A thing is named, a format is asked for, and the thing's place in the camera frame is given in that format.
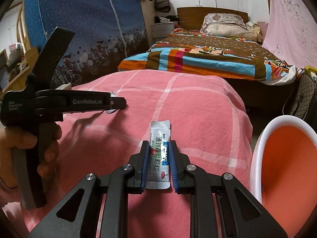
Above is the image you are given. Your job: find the white medicine sachet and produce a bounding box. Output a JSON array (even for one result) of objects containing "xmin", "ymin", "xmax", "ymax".
[{"xmin": 146, "ymin": 120, "xmax": 171, "ymax": 190}]

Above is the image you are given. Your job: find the person's left hand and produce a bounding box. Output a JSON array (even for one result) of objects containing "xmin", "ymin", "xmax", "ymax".
[{"xmin": 1, "ymin": 124, "xmax": 62, "ymax": 193}]

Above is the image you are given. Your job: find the pink checkered tablecloth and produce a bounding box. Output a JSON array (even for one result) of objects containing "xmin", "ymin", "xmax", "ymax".
[{"xmin": 1, "ymin": 70, "xmax": 252, "ymax": 237}]

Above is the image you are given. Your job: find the orange bin with white rim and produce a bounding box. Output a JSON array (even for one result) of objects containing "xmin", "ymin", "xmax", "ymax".
[{"xmin": 250, "ymin": 115, "xmax": 316, "ymax": 237}]

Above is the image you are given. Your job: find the blue starry wardrobe cover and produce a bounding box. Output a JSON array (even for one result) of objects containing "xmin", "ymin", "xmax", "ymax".
[{"xmin": 24, "ymin": 0, "xmax": 148, "ymax": 87}]

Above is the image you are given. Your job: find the bed with colourful blanket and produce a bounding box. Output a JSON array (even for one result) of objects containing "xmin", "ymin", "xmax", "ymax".
[{"xmin": 117, "ymin": 27, "xmax": 298, "ymax": 86}]

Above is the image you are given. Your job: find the white nightstand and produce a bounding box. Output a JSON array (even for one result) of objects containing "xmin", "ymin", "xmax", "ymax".
[{"xmin": 151, "ymin": 22, "xmax": 178, "ymax": 42}]

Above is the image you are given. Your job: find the checkered grey bag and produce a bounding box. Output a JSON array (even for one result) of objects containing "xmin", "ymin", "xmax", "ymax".
[{"xmin": 282, "ymin": 70, "xmax": 316, "ymax": 120}]

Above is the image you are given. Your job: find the yellow power strip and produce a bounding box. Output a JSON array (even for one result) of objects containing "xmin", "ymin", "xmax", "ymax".
[{"xmin": 305, "ymin": 66, "xmax": 317, "ymax": 79}]

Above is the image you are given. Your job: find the grey hanging handbag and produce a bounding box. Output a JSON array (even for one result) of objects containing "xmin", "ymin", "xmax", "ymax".
[{"xmin": 154, "ymin": 0, "xmax": 171, "ymax": 13}]

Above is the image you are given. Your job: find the floral pillow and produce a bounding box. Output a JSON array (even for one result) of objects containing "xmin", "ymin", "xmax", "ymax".
[{"xmin": 200, "ymin": 13, "xmax": 263, "ymax": 44}]

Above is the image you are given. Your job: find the wooden bed headboard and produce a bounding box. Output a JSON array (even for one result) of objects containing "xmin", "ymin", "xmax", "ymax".
[{"xmin": 177, "ymin": 7, "xmax": 249, "ymax": 31}]

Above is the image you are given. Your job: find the pink hanging sheet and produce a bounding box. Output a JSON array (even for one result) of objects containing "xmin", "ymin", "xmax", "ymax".
[{"xmin": 263, "ymin": 0, "xmax": 316, "ymax": 68}]

